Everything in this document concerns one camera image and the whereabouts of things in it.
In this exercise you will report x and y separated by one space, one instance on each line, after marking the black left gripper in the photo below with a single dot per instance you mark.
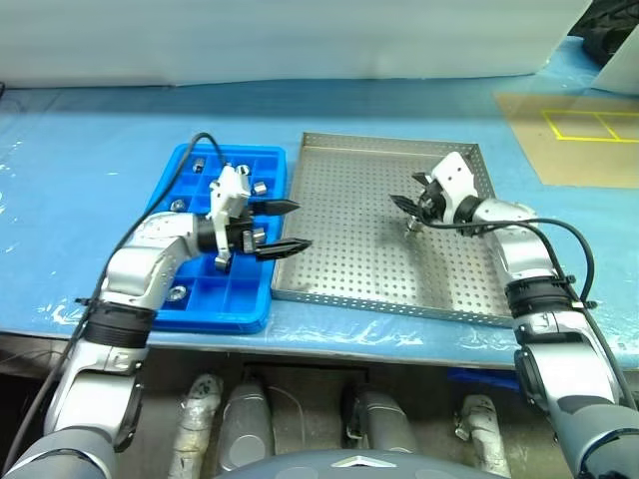
240 233

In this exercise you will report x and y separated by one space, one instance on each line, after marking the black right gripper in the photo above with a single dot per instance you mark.
433 203

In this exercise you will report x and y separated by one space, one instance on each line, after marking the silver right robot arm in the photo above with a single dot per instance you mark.
524 254

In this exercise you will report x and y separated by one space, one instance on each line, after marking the blue compartment tray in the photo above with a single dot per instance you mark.
239 299

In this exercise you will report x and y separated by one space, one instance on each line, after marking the perforated metal tray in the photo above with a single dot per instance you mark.
349 199

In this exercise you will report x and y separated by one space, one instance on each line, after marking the brown cardboard sheet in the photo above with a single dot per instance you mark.
574 164

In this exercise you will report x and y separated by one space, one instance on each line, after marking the large white foam board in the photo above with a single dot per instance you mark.
249 40

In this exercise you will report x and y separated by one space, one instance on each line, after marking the grey rounded robot leg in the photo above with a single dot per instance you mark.
245 424
383 419

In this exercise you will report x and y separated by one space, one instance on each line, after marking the blue plastic table cover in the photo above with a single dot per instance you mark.
75 199

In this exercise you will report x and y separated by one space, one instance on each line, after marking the white scuffed rounded shape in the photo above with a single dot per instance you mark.
195 424
481 429

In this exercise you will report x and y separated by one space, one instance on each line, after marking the small white board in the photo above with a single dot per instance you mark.
621 70

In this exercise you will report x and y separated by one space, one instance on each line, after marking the black rubber object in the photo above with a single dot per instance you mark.
601 35

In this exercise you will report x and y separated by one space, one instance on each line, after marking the grey robot torso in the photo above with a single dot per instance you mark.
349 466

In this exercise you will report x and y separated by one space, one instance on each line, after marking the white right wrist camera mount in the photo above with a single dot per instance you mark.
456 178

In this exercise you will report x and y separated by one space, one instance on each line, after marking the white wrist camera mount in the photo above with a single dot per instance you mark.
456 178
227 192

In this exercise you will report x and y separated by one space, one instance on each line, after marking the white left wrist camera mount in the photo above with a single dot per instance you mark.
227 192

